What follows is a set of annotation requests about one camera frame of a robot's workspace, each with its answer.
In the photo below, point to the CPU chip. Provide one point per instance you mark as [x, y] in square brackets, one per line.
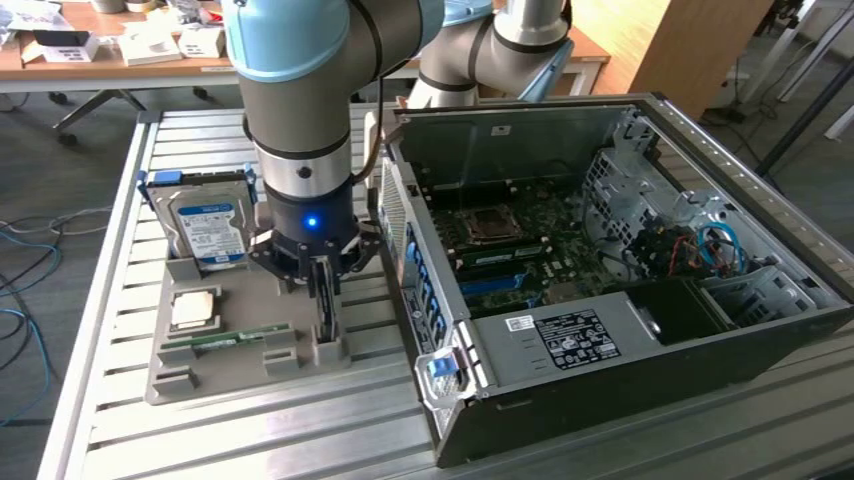
[193, 310]

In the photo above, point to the blue expansion slot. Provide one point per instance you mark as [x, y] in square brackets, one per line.
[493, 285]

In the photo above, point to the white small box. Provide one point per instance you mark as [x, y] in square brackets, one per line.
[200, 42]

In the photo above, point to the grey wheeled desk foot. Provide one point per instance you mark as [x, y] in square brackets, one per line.
[93, 107]

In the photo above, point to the white flat box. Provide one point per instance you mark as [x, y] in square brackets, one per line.
[149, 49]

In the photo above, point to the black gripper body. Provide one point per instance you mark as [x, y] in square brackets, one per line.
[313, 220]

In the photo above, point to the graphics card with metal bracket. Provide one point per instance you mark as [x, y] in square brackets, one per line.
[325, 315]

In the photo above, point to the grey disk bay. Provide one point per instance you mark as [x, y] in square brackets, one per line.
[760, 295]

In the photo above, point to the grey power supply unit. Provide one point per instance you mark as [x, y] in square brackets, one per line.
[507, 345]

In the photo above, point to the black open PC case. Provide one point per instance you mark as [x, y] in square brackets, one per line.
[600, 400]

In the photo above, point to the green motherboard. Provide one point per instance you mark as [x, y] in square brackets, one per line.
[573, 260]

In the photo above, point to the wooden cabinet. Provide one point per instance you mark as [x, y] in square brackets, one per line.
[694, 50]

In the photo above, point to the blue case latch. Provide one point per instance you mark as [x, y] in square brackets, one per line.
[443, 366]

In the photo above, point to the grey parts rack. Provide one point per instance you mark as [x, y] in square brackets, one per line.
[253, 320]

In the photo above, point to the hard disk in blue caddy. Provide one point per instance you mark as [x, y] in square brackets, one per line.
[206, 225]

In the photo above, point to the CPU socket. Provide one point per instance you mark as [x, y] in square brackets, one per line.
[492, 225]

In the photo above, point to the white box with black lid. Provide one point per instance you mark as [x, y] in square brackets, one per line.
[66, 47]

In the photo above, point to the wooden desk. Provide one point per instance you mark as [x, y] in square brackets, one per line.
[100, 71]

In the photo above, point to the perforated metal drive cage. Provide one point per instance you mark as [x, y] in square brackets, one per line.
[623, 210]

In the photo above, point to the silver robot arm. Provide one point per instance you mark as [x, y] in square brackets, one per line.
[300, 100]

